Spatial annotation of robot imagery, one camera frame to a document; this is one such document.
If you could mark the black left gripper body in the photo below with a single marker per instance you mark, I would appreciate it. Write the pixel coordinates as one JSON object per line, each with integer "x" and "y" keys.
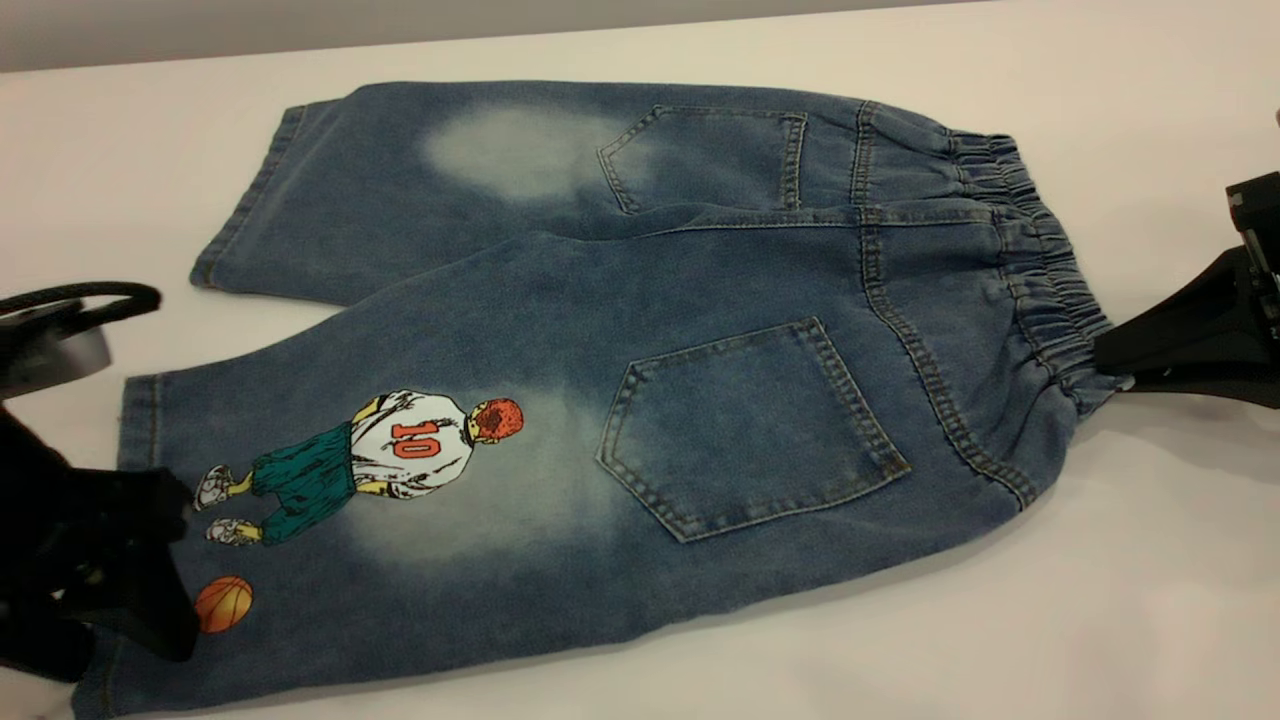
{"x": 40, "y": 560}

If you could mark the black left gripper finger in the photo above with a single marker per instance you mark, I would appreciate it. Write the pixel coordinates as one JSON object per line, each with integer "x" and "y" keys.
{"x": 140, "y": 505}
{"x": 150, "y": 600}

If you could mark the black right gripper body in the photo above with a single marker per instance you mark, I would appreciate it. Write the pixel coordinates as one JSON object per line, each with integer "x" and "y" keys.
{"x": 1262, "y": 215}

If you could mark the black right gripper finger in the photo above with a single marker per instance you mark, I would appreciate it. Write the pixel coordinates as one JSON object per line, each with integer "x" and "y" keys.
{"x": 1230, "y": 392}
{"x": 1190, "y": 320}

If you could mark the blue denim shorts with print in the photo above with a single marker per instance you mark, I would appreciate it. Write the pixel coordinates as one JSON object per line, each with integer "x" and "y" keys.
{"x": 700, "y": 350}

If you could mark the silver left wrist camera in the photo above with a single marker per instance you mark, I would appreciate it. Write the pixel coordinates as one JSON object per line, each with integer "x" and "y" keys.
{"x": 50, "y": 350}

